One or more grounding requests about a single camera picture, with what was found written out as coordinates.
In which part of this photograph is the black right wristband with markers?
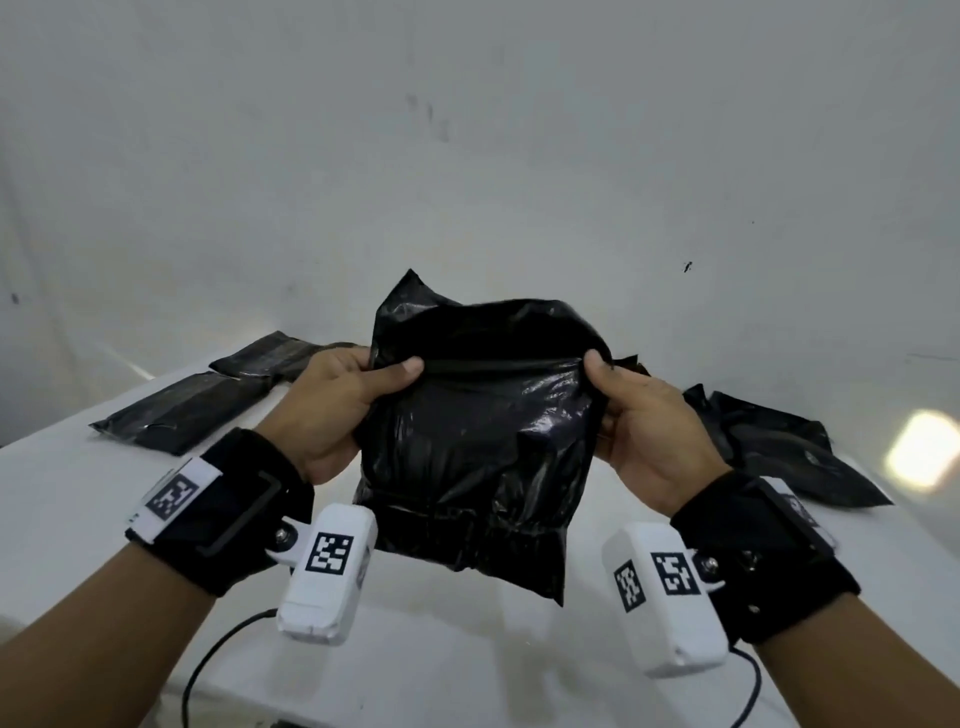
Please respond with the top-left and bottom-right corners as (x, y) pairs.
(669, 470), (862, 646)

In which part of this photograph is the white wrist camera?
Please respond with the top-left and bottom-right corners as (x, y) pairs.
(601, 522), (730, 680)
(275, 503), (380, 648)

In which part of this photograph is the glossy black plastic bag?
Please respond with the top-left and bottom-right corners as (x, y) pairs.
(352, 269), (650, 607)

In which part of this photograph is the person's right forearm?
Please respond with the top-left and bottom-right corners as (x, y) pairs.
(749, 592), (960, 728)

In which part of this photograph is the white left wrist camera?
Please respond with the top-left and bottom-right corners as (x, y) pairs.
(275, 503), (380, 648)

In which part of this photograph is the person's right hand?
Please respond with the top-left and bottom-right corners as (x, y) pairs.
(583, 348), (733, 519)

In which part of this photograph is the person's left forearm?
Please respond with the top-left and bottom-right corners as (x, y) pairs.
(0, 543), (219, 728)

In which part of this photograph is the black left camera cable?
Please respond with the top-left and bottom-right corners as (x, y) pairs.
(181, 608), (280, 728)

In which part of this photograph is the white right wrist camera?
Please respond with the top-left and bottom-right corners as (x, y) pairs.
(601, 522), (730, 680)

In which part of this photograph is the black right camera cable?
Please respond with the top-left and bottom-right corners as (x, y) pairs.
(727, 646), (763, 728)

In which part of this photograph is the black camera cable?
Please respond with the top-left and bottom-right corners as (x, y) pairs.
(727, 646), (763, 728)
(181, 608), (280, 728)

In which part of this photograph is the row of black plastic packets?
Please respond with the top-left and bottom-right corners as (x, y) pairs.
(599, 356), (894, 510)

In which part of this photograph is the person's left hand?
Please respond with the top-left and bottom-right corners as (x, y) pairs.
(253, 346), (426, 487)

